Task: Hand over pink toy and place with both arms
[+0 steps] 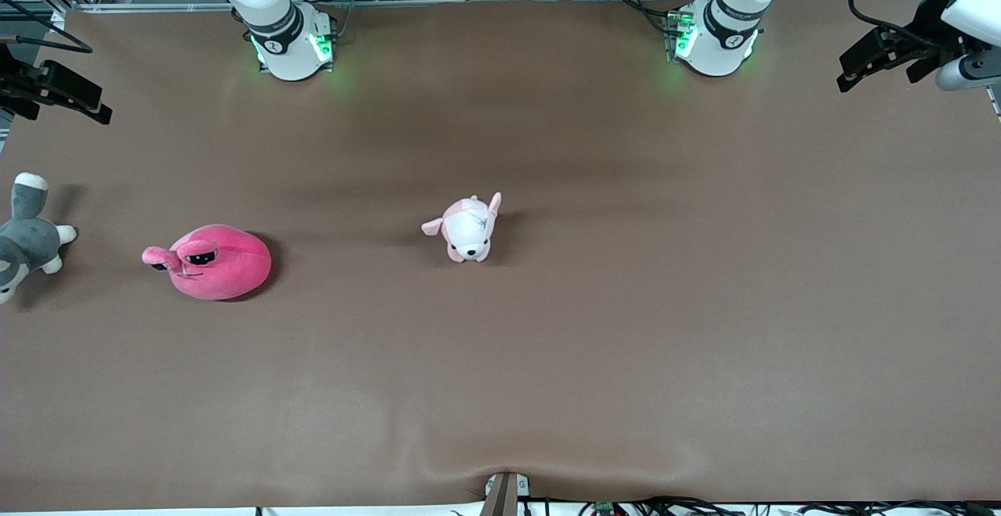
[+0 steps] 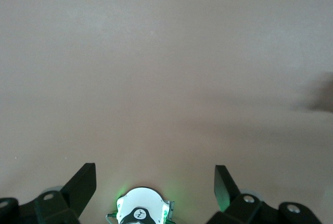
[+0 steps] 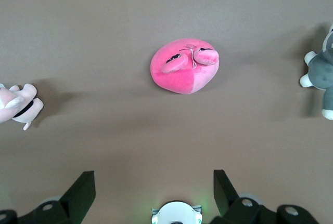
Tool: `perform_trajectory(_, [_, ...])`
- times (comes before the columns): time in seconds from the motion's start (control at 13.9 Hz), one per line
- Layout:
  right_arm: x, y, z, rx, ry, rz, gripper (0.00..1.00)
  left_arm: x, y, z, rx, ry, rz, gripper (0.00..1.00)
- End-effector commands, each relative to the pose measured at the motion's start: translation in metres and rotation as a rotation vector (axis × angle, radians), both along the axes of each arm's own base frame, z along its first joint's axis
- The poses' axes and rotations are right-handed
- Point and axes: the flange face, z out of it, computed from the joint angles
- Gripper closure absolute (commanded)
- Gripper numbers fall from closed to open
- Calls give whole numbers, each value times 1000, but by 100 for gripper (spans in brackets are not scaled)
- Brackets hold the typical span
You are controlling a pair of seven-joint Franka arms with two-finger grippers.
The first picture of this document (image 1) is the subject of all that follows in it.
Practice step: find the small green circuit board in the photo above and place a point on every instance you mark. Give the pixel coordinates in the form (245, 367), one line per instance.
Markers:
(604, 508)

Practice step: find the brown table mat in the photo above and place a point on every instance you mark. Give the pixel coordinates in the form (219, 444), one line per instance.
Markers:
(500, 360)

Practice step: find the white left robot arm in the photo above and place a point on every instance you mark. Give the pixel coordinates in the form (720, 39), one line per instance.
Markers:
(715, 47)

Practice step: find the pale pink white plush dog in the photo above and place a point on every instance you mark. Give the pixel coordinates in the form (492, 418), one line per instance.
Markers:
(468, 231)

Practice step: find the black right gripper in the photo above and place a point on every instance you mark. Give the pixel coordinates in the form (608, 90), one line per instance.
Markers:
(17, 83)

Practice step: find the grey white husky plush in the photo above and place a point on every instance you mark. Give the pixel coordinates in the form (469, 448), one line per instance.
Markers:
(31, 242)

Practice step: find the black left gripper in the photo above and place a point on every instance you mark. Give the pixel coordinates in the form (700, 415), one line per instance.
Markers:
(925, 34)

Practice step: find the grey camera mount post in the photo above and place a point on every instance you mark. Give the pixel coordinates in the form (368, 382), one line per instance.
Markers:
(503, 500)

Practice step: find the round hot pink plush toy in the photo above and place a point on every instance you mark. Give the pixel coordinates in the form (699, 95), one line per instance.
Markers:
(227, 266)

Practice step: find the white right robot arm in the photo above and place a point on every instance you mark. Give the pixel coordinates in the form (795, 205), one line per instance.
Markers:
(289, 55)

